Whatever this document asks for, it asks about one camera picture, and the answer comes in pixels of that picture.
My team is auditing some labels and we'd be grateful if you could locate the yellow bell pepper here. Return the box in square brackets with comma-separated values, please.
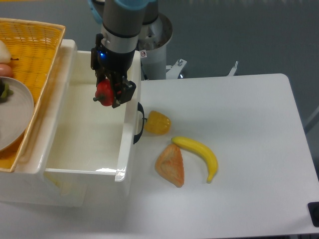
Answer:
[143, 111, 171, 135]

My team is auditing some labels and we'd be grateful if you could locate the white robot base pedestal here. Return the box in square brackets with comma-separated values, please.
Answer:
[137, 13, 173, 80]

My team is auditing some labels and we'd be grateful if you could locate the pink sausage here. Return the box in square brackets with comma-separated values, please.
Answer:
[0, 64, 13, 77]

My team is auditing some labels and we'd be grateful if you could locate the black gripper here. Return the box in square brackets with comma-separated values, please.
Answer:
[90, 33, 136, 108]

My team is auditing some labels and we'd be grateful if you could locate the grey plate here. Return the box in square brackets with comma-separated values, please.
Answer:
[0, 77, 34, 150]

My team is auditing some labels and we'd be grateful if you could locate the white pear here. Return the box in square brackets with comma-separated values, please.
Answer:
[0, 41, 18, 64]

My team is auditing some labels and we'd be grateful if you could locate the yellow woven basket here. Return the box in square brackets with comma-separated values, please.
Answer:
[0, 18, 65, 173]

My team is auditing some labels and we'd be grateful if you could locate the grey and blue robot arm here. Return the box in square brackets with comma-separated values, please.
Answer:
[91, 0, 159, 108]

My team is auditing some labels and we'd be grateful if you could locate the white metal bracket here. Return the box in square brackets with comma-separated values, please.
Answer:
[227, 61, 239, 77]

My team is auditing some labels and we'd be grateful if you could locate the yellow banana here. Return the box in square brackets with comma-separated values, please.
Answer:
[171, 136, 219, 184]

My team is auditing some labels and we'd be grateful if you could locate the triangular toast slice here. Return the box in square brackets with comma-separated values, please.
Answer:
[155, 144, 184, 188]

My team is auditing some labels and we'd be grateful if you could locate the open upper white drawer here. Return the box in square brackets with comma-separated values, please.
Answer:
[45, 51, 141, 197]

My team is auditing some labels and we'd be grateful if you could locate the black drawer handle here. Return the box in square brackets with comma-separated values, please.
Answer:
[133, 102, 145, 144]

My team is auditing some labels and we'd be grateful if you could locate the dark grapes bunch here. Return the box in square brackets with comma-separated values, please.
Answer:
[0, 78, 13, 103]

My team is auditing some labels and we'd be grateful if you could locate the white drawer cabinet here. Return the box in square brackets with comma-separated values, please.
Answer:
[0, 39, 87, 207]

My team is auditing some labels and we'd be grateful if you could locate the black corner device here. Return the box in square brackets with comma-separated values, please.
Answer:
[308, 202, 319, 228]

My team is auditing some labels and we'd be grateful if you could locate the red bell pepper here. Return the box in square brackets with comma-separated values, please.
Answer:
[93, 79, 114, 107]

